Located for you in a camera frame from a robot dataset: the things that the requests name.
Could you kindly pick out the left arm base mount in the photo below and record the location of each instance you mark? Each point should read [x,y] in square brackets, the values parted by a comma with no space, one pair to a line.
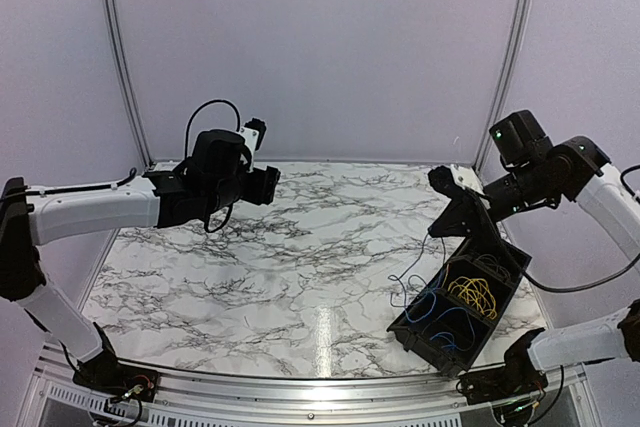
[107,374]

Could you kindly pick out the aluminium frame post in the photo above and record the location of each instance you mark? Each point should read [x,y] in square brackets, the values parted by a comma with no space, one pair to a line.
[123,75]
[513,47]

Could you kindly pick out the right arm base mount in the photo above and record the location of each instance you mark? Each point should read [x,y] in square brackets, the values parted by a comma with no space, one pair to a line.
[515,376]

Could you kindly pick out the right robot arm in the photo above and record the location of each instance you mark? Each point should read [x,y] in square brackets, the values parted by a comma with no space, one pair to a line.
[539,175]

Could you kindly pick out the left aluminium frame post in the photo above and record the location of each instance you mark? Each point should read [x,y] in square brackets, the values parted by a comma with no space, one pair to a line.
[123,75]

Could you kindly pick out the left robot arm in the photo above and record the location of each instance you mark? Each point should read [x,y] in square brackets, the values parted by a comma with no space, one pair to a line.
[218,173]

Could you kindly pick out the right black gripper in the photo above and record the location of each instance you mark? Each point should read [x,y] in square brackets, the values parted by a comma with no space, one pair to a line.
[477,221]

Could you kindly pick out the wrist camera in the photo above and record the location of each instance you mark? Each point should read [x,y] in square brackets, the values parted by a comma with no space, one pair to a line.
[253,133]
[451,179]

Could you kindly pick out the right aluminium frame post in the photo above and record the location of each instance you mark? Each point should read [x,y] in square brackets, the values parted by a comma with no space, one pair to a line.
[513,47]

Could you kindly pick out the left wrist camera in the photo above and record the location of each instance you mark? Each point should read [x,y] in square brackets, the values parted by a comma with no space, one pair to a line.
[253,133]

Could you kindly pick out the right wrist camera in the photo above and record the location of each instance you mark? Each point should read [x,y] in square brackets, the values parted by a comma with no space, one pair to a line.
[451,179]

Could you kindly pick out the black three-compartment bin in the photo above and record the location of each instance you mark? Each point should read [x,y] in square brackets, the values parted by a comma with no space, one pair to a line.
[451,318]

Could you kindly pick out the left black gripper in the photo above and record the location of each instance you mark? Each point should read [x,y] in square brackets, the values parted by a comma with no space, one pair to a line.
[263,190]

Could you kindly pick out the aluminium front rail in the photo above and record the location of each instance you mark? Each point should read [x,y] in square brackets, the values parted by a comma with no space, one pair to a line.
[191,398]

